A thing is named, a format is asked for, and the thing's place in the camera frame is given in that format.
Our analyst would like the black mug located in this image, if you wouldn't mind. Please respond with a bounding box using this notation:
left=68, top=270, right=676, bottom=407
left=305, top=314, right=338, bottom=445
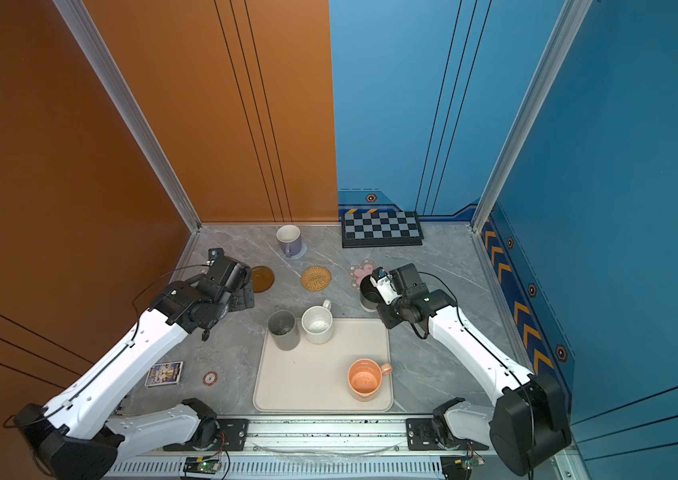
left=360, top=275, right=383, bottom=312

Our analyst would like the brown wooden round coaster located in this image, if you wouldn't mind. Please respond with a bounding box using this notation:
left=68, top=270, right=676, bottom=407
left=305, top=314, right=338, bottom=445
left=251, top=266, right=275, bottom=293

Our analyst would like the pink flower coaster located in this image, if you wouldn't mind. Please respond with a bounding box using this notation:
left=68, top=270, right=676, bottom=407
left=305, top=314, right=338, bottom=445
left=348, top=259, right=377, bottom=292

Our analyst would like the grey mug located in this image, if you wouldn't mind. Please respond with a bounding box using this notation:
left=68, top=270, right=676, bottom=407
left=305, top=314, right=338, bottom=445
left=267, top=310, right=300, bottom=351

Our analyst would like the orange mug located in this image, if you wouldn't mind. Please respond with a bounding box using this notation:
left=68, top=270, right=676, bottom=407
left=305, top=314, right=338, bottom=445
left=347, top=359, right=393, bottom=401

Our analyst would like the white speckled mug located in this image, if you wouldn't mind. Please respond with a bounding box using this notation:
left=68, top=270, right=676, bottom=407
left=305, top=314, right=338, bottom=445
left=301, top=300, right=333, bottom=345

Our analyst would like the rattan woven round coaster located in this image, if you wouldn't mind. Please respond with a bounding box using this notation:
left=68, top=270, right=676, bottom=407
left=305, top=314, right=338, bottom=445
left=300, top=266, right=332, bottom=292

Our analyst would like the white mug purple handle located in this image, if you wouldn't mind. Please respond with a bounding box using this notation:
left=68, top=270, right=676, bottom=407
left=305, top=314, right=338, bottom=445
left=276, top=225, right=303, bottom=257

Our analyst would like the grey woven round coaster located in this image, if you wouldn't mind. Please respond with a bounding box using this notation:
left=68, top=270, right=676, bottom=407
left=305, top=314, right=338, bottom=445
left=284, top=243, right=308, bottom=260

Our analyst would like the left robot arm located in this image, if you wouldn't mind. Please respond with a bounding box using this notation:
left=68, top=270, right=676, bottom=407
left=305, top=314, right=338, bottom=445
left=10, top=276, right=254, bottom=479

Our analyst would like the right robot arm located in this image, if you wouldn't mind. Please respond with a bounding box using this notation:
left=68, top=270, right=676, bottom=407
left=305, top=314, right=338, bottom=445
left=374, top=285, right=572, bottom=477

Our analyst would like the purple card box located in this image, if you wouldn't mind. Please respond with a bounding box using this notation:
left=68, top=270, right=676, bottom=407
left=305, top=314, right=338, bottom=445
left=145, top=361, right=184, bottom=388

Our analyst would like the black chessboard box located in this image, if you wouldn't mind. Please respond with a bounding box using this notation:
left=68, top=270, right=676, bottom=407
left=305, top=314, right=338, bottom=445
left=341, top=210, right=424, bottom=248

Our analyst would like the cream serving tray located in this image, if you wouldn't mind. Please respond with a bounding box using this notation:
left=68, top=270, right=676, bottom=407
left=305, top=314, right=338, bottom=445
left=253, top=318, right=394, bottom=414

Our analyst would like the left circuit board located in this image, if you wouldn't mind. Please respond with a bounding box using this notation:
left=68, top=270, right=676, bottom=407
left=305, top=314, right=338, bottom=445
left=182, top=456, right=222, bottom=478

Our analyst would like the circuit board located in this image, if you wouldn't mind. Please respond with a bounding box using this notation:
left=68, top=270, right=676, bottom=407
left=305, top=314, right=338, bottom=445
left=182, top=456, right=222, bottom=478
left=440, top=456, right=485, bottom=480

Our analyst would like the right circuit board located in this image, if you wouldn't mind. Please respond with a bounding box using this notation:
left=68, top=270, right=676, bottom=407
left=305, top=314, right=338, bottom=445
left=440, top=456, right=485, bottom=480

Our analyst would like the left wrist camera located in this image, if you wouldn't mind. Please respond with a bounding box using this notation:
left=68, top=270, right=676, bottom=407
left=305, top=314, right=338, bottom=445
left=198, top=247, right=251, bottom=302

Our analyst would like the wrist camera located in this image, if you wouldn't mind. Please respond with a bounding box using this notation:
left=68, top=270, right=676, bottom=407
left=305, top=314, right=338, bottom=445
left=370, top=263, right=428, bottom=305
left=198, top=247, right=251, bottom=302

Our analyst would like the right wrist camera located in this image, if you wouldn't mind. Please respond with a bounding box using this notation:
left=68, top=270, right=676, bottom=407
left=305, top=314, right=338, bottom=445
left=370, top=263, right=428, bottom=305

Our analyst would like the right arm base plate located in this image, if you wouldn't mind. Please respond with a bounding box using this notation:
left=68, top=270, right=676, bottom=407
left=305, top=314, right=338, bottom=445
left=405, top=417, right=489, bottom=451

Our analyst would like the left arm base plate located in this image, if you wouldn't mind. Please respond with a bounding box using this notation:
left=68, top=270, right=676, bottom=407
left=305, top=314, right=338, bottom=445
left=162, top=418, right=249, bottom=453

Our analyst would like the aluminium front rail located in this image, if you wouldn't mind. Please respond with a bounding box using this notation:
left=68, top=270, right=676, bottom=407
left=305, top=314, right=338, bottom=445
left=62, top=412, right=591, bottom=480

